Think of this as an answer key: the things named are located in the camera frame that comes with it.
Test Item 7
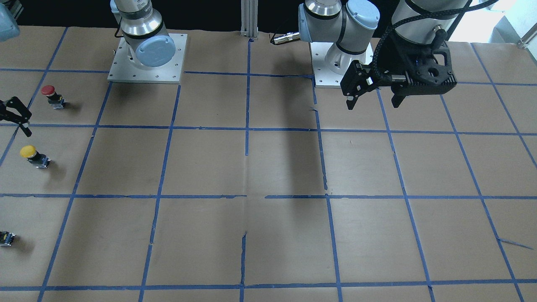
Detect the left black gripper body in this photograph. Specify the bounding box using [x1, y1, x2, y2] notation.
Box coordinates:
[373, 41, 458, 97]

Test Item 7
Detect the yellow push button switch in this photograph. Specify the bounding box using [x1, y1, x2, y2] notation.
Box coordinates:
[19, 145, 51, 169]

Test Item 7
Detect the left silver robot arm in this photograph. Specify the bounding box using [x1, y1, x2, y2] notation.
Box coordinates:
[299, 0, 495, 110]

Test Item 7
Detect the brown paper table cover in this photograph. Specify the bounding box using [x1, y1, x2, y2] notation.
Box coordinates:
[1, 26, 537, 302]

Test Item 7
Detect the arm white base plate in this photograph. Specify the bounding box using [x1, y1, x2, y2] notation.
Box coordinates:
[310, 40, 375, 89]
[107, 33, 188, 84]

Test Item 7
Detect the red push button switch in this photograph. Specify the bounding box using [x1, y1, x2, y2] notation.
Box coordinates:
[41, 85, 65, 109]

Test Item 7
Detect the silver cable connector plug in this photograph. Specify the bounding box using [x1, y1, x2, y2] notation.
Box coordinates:
[270, 32, 301, 45]

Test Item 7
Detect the aluminium frame post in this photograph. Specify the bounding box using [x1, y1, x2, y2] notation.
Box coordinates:
[240, 0, 258, 39]

